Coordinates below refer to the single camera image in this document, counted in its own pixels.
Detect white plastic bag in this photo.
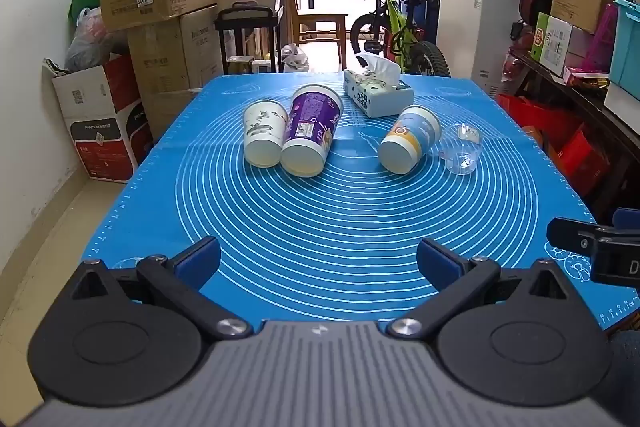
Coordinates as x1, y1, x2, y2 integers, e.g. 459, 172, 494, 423
280, 42, 311, 74

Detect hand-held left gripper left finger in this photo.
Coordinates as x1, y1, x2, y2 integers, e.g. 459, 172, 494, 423
69, 236, 254, 340

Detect white floral paper cup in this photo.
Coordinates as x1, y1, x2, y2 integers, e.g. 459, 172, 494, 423
243, 100, 290, 168

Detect plain brown cardboard box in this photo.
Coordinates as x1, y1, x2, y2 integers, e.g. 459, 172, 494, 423
127, 4, 224, 96

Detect green and white box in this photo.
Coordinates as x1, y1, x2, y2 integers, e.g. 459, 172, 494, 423
529, 11, 575, 76

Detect green bicycle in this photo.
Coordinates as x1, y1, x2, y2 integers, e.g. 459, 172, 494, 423
329, 0, 452, 78

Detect wooden chair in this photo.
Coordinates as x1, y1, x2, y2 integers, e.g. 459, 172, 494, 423
283, 0, 350, 72

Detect pink box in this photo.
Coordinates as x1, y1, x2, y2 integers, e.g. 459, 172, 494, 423
581, 3, 620, 74

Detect yellow and blue paper cup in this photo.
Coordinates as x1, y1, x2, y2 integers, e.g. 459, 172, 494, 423
378, 105, 442, 174

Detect black utility cart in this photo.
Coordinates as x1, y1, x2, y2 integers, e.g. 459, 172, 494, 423
214, 1, 285, 76

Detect red cardboard boxes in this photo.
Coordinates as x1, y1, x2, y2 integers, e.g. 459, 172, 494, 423
496, 93, 613, 196

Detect clear plastic cup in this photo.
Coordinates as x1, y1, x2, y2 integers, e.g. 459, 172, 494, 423
440, 122, 483, 176

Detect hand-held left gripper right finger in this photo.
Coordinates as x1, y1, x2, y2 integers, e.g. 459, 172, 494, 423
387, 237, 577, 340

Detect small brown cardboard box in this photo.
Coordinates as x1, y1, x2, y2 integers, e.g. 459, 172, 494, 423
142, 88, 203, 142

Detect teal plastic crate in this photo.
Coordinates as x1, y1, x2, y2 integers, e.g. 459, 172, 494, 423
608, 0, 640, 88

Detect white chest freezer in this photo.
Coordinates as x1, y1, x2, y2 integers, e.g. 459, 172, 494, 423
439, 0, 529, 98

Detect blue silicone baking mat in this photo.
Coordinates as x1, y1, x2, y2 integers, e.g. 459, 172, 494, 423
93, 74, 640, 333

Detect white red black cardboard box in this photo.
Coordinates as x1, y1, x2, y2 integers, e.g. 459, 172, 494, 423
52, 54, 155, 184

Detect dark wooden shelf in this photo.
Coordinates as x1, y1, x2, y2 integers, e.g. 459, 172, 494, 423
503, 48, 640, 223

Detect purple paper cup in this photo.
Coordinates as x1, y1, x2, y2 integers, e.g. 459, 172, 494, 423
280, 84, 345, 178

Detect grey plastic bag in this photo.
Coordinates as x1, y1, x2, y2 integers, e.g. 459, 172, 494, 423
64, 7, 130, 74

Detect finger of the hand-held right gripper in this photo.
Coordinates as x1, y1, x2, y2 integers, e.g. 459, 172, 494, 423
546, 217, 617, 259
612, 207, 640, 232

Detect light blue tissue box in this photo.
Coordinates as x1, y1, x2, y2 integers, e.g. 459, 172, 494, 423
343, 53, 416, 118

